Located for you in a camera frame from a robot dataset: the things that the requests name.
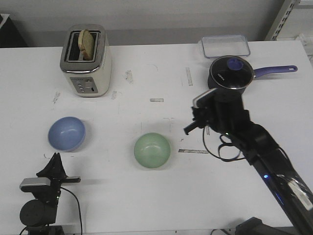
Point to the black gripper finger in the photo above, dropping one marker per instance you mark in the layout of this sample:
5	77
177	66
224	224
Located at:
54	168

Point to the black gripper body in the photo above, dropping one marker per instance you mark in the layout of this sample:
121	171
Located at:
52	185
205	114

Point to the blue bowl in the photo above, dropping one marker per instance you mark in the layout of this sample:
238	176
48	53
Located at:
66	134

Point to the green bowl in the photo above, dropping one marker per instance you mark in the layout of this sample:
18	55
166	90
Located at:
152	150

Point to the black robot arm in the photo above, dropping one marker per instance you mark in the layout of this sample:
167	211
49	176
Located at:
227	116
39	214

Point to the dark blue saucepan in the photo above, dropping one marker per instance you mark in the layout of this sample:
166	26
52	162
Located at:
261	72

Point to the glass pot lid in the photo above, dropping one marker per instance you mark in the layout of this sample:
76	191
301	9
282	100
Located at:
230	72

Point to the clear plastic food container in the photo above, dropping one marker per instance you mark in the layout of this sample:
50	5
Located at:
221	45

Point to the cream and chrome toaster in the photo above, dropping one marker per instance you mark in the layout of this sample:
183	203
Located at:
87	78

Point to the metal shelf upright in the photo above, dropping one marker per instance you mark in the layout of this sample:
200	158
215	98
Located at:
281	19

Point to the bread slice in toaster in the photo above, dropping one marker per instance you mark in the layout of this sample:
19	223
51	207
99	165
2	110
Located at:
86	44

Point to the black object at left edge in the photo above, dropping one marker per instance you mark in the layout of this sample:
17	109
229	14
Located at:
10	37

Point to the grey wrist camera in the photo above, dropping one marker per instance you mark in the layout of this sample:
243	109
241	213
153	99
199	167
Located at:
201	100
35	184

